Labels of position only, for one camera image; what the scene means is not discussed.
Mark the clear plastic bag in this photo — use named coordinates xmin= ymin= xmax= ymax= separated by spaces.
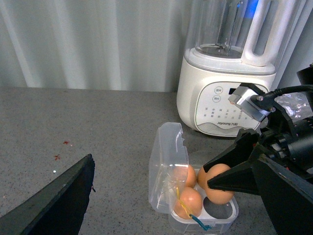
xmin=275 ymin=93 xmax=313 ymax=121

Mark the clear plastic egg box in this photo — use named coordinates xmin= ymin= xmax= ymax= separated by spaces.
xmin=149 ymin=122 xmax=239 ymax=235

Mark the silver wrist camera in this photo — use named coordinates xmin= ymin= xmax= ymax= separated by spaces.
xmin=228 ymin=83 xmax=277 ymax=122

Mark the brown egg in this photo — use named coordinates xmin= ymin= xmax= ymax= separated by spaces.
xmin=173 ymin=187 xmax=203 ymax=219
xmin=204 ymin=164 xmax=235 ymax=205
xmin=197 ymin=166 xmax=207 ymax=189
xmin=174 ymin=164 xmax=197 ymax=188

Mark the black camera cable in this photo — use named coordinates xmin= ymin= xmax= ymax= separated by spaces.
xmin=263 ymin=84 xmax=313 ymax=101

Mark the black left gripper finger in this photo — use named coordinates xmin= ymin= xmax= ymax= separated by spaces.
xmin=0 ymin=154 xmax=95 ymax=235

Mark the yellow blue rubber band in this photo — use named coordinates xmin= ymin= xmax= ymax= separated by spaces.
xmin=176 ymin=187 xmax=212 ymax=232

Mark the brown egg in box front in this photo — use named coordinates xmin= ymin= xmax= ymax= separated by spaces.
xmin=173 ymin=187 xmax=203 ymax=219

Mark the grey pleated curtain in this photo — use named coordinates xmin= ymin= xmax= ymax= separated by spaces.
xmin=0 ymin=0 xmax=192 ymax=92

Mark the brown egg in box back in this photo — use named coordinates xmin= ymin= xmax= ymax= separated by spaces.
xmin=174 ymin=164 xmax=197 ymax=188

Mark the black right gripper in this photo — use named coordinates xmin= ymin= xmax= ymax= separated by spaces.
xmin=203 ymin=103 xmax=313 ymax=235

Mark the white Joyoung blender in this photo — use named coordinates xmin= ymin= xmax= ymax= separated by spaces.
xmin=177 ymin=0 xmax=303 ymax=137

